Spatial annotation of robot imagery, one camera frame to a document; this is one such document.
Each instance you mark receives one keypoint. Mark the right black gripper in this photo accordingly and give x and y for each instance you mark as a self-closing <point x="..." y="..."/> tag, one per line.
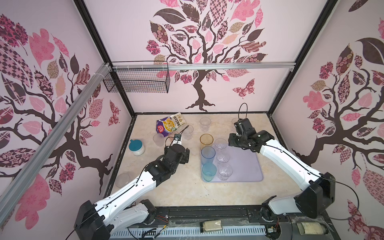
<point x="231" y="139"/>

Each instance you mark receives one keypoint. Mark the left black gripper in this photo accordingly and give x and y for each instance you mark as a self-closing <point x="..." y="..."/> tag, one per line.
<point x="185" y="158"/>

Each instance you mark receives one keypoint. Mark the lilac plastic tray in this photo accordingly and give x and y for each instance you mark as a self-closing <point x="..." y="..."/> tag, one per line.
<point x="245" y="164"/>

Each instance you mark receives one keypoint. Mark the blue tall glass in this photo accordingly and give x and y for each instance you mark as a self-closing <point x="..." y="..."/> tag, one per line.
<point x="208" y="154"/>

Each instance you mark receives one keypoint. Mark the clear ribbed glass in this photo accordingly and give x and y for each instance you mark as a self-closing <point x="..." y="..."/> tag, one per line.
<point x="223" y="157"/>
<point x="225" y="171"/>

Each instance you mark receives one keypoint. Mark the yellow tall glass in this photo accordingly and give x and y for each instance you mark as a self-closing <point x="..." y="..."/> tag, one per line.
<point x="206" y="140"/>

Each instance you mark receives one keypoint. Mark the teal frosted glass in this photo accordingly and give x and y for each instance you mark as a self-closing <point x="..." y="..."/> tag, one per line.
<point x="209" y="171"/>

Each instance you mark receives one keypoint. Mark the clear glass back row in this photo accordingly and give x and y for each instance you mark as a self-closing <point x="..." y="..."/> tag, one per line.
<point x="205" y="123"/>

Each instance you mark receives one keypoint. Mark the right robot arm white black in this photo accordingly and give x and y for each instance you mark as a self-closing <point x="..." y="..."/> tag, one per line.
<point x="317" y="190"/>

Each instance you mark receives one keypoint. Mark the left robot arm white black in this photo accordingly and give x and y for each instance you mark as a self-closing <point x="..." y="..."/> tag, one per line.
<point x="99" y="220"/>

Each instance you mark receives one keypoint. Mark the pink small glass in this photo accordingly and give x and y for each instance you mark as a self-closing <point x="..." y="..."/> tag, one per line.
<point x="170" y="138"/>

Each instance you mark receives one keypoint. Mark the purple snack bag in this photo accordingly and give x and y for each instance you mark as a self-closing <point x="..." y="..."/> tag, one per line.
<point x="170" y="124"/>

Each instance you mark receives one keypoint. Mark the white jar teal lid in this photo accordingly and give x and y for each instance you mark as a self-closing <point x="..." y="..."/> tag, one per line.
<point x="136" y="147"/>

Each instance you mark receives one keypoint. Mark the small beige box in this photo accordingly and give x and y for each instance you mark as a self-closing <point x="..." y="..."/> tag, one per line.
<point x="211" y="226"/>

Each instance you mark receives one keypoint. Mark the beige cylinder in wrap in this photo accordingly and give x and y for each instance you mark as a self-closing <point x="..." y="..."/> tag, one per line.
<point x="311" y="228"/>

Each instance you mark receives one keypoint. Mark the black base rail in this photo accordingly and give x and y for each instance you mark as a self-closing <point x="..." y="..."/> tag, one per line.
<point x="257" y="214"/>

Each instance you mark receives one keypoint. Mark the black wire basket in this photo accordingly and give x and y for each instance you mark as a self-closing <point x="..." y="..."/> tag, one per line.
<point x="138" y="77"/>

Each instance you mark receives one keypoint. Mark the aluminium rail back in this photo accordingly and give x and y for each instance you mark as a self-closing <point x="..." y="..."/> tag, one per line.
<point x="222" y="66"/>

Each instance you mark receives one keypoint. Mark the aluminium rail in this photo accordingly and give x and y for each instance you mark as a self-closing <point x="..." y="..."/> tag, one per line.
<point x="23" y="180"/>
<point x="222" y="66"/>

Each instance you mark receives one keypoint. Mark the white slotted cable duct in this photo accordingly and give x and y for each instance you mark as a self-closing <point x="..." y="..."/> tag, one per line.
<point x="188" y="232"/>

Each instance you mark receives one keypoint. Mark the aluminium rail left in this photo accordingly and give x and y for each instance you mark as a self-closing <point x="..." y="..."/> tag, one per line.
<point x="23" y="180"/>

